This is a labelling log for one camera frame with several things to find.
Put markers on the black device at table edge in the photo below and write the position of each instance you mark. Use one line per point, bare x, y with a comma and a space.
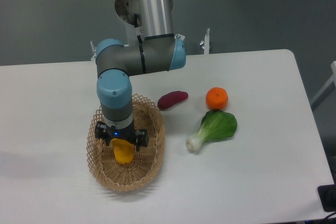
327, 197

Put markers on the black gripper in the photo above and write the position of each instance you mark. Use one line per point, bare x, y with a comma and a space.
139, 138

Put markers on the white furniture leg right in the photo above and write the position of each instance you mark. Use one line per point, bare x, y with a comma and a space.
327, 88

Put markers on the yellow mango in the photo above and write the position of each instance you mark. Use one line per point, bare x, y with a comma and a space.
123, 151

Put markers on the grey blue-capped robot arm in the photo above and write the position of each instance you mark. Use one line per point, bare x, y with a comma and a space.
157, 50

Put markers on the woven wicker basket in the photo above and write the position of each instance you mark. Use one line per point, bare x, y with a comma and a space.
146, 162

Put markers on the orange tangerine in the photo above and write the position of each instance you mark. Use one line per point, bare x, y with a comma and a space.
216, 98

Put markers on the green bok choy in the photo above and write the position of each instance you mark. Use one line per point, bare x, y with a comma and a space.
215, 126

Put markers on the purple sweet potato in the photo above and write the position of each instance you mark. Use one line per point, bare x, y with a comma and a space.
171, 99

